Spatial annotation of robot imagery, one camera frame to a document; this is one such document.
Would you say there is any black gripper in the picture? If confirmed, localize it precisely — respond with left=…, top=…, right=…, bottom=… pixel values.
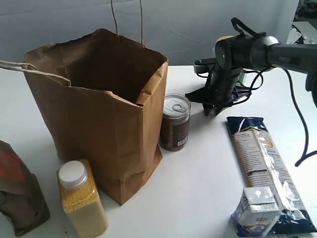
left=185, top=66, right=251, bottom=116

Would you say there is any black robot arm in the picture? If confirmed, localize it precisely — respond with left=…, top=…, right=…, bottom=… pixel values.
left=185, top=35, right=317, bottom=115

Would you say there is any large brown paper bag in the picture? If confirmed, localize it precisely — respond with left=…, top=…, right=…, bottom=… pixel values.
left=0, top=28, right=168, bottom=204

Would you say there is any yellow-lid nut jar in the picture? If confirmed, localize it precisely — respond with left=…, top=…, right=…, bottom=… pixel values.
left=217, top=35, right=246, bottom=86

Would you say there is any dark pull-tab can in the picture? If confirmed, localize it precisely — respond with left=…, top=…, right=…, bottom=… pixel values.
left=159, top=94, right=191, bottom=151

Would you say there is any dark blue noodle package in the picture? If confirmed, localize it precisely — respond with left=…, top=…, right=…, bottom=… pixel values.
left=227, top=117, right=317, bottom=235

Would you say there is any small white milk carton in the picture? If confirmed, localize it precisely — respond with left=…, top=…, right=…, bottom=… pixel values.
left=231, top=186, right=281, bottom=237

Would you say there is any white background table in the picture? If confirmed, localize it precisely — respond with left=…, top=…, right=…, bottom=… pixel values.
left=286, top=21, right=317, bottom=44

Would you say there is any yellow grain plastic bottle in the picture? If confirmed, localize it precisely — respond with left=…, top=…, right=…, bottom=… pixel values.
left=56, top=159, right=108, bottom=238

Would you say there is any brown red paper pouch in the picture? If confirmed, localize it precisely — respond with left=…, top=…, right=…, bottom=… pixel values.
left=0, top=141, right=50, bottom=237

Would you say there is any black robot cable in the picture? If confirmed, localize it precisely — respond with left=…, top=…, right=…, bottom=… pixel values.
left=230, top=17, right=317, bottom=167

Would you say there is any black background cable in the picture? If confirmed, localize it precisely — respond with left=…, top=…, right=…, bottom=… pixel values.
left=291, top=23, right=317, bottom=44

